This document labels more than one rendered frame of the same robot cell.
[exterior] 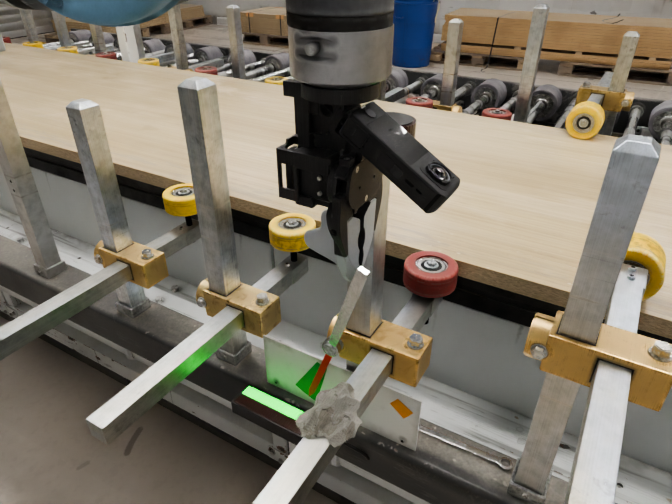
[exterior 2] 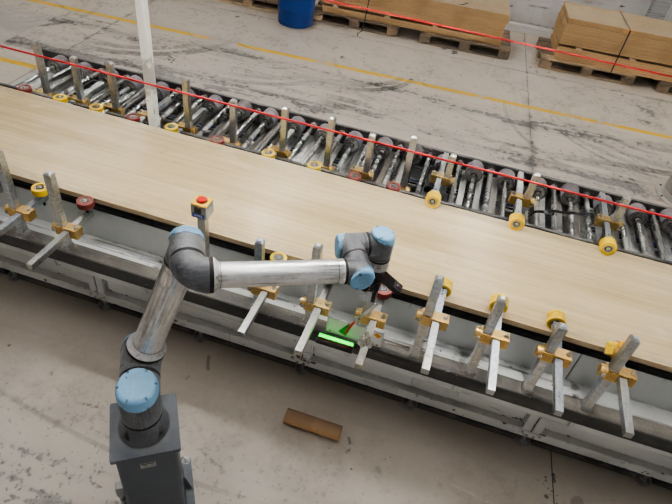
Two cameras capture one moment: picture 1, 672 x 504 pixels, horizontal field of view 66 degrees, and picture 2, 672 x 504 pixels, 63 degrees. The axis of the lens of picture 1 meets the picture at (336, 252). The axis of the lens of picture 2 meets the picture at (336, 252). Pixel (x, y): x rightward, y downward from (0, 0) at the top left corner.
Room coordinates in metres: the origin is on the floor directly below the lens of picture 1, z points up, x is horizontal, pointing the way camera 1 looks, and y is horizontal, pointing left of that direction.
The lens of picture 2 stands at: (-0.96, 0.68, 2.61)
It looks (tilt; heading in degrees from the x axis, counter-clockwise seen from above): 41 degrees down; 340
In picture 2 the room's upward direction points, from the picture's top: 9 degrees clockwise
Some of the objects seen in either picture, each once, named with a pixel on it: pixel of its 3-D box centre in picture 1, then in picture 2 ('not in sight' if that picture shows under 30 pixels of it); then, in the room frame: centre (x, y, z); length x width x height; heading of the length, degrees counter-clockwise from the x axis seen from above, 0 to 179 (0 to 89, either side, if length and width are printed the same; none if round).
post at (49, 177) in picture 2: not in sight; (59, 214); (1.30, 1.25, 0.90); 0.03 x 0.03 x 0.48; 60
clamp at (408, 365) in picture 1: (379, 343); (370, 317); (0.53, -0.06, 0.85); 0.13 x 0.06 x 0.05; 60
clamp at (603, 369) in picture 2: not in sight; (616, 374); (0.02, -0.92, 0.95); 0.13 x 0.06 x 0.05; 60
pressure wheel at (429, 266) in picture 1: (428, 292); (381, 296); (0.64, -0.14, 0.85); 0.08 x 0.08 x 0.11
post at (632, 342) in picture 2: not in sight; (607, 375); (0.03, -0.90, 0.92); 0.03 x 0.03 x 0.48; 60
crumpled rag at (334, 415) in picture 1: (335, 407); (367, 338); (0.40, 0.00, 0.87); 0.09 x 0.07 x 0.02; 150
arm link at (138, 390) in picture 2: not in sight; (139, 396); (0.32, 0.90, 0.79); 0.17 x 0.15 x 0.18; 179
